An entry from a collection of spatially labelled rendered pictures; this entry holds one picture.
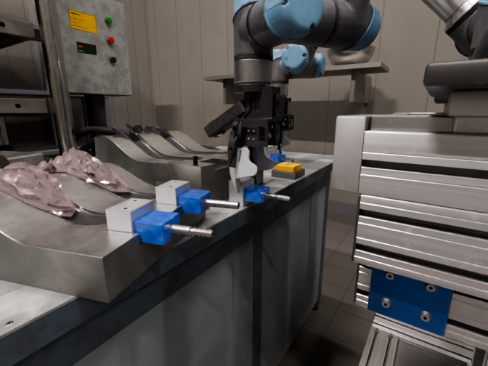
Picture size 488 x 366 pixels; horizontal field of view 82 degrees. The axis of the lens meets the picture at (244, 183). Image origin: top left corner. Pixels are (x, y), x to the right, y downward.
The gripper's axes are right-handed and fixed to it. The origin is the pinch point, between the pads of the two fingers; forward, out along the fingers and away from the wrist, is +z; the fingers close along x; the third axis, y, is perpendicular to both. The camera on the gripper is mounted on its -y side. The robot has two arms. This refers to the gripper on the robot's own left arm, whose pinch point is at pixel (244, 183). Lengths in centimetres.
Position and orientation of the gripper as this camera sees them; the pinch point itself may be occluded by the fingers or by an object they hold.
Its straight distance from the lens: 61.2
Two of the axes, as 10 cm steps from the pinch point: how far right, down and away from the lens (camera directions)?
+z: 0.0, 9.7, 2.5
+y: 8.6, 1.3, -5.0
